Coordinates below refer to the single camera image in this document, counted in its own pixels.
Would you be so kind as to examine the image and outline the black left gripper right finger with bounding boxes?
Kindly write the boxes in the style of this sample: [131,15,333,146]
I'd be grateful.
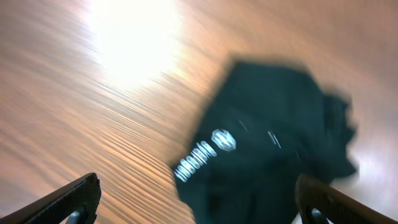
[295,174,397,224]

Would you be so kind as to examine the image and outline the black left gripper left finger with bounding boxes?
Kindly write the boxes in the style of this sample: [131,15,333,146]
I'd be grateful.
[1,172,101,224]

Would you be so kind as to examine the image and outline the black t-shirt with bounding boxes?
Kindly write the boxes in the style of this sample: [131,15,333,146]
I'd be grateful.
[172,61,356,223]

